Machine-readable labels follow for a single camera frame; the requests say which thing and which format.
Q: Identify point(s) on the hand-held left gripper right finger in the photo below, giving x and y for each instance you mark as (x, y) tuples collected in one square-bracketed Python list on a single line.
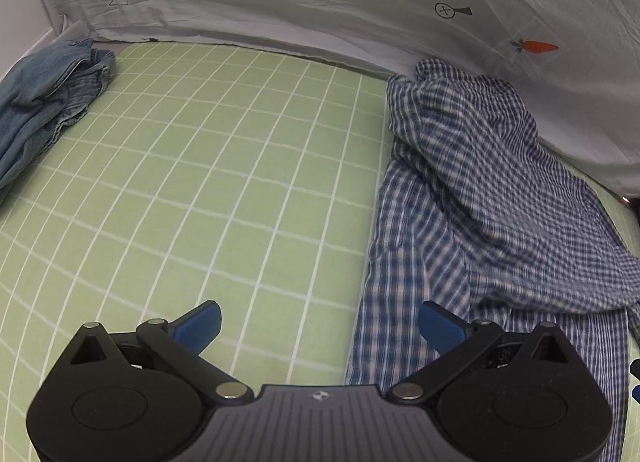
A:
[(440, 328)]

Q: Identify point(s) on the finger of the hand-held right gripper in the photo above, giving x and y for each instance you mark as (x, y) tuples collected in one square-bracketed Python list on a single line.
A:
[(636, 393)]

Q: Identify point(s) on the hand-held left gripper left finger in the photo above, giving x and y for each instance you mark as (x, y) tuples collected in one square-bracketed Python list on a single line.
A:
[(200, 328)]

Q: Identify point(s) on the blue plaid shirt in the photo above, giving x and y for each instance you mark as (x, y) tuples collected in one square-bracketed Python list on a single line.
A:
[(475, 181)]

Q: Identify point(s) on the green checked bed sheet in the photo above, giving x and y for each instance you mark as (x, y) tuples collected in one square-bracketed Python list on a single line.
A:
[(210, 166)]

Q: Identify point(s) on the blue denim garment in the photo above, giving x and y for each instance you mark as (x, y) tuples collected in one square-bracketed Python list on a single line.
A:
[(40, 91)]

